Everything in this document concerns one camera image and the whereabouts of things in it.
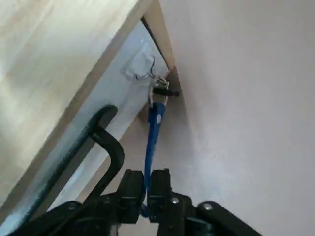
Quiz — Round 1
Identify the black drawer handle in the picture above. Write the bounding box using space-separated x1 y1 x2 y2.
23 105 126 222

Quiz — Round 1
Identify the wooden drawer box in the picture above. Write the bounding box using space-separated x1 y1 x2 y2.
0 0 183 236

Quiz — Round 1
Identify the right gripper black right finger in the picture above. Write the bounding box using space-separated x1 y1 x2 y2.
148 168 263 236

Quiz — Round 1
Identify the clear adhesive hook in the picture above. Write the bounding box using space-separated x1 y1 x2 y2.
120 41 158 82

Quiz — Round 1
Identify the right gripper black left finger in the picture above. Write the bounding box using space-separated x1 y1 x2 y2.
14 169 148 236

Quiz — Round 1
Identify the key with blue strap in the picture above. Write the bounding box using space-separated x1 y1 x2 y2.
139 72 182 219

